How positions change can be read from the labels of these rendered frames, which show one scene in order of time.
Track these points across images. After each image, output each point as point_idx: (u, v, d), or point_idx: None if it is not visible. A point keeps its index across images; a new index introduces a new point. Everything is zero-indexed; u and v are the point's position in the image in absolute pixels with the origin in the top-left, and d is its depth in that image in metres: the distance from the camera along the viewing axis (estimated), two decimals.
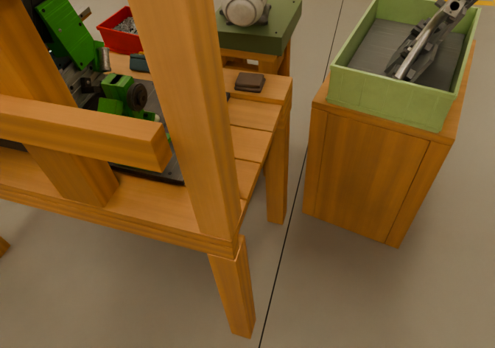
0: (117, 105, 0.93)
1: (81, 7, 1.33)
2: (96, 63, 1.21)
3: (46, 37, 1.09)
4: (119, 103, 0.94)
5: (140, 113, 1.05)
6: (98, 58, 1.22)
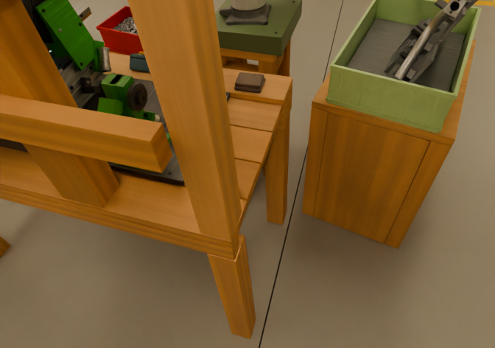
0: (117, 105, 0.93)
1: (81, 7, 1.33)
2: (96, 63, 1.21)
3: (46, 37, 1.09)
4: (119, 103, 0.94)
5: (140, 113, 1.05)
6: (98, 58, 1.22)
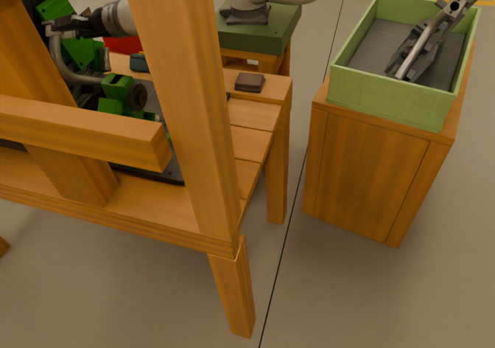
0: (117, 105, 0.93)
1: (81, 7, 1.33)
2: (96, 63, 1.21)
3: (46, 37, 1.09)
4: (119, 103, 0.94)
5: (140, 113, 1.05)
6: (98, 58, 1.22)
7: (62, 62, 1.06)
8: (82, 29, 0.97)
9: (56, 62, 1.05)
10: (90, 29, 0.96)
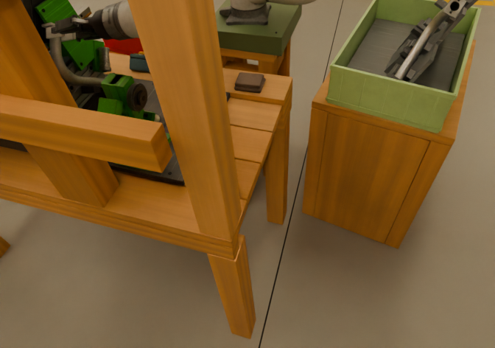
0: (117, 105, 0.93)
1: (81, 7, 1.33)
2: (96, 63, 1.21)
3: None
4: (119, 103, 0.94)
5: (140, 113, 1.05)
6: (98, 58, 1.22)
7: (63, 64, 1.06)
8: (82, 32, 0.98)
9: (57, 64, 1.05)
10: (90, 31, 0.97)
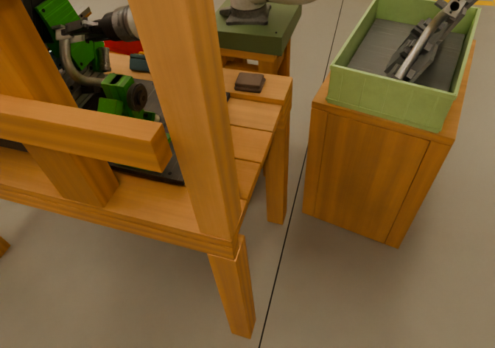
0: (117, 105, 0.93)
1: (81, 7, 1.33)
2: (96, 63, 1.21)
3: (46, 37, 1.09)
4: (119, 103, 0.94)
5: (140, 113, 1.05)
6: (98, 58, 1.22)
7: (72, 65, 1.09)
8: (92, 34, 1.00)
9: (66, 65, 1.08)
10: (99, 33, 0.99)
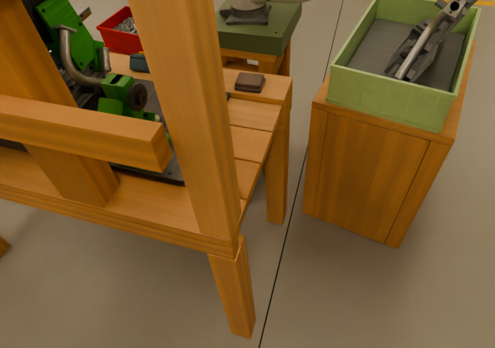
0: (117, 105, 0.93)
1: (81, 7, 1.33)
2: (96, 63, 1.21)
3: (46, 37, 1.09)
4: (119, 103, 0.94)
5: (140, 113, 1.05)
6: (98, 58, 1.22)
7: (72, 65, 1.09)
8: None
9: (66, 65, 1.08)
10: None
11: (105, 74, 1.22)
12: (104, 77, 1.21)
